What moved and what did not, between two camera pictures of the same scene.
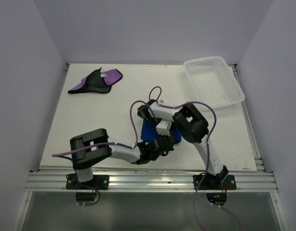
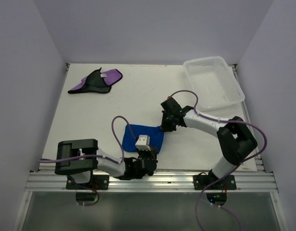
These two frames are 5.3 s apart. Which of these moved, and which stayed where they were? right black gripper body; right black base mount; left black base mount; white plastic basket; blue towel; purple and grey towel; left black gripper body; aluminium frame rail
Moved: blue towel; left black gripper body; right black gripper body
Stayed: left black base mount; right black base mount; purple and grey towel; aluminium frame rail; white plastic basket
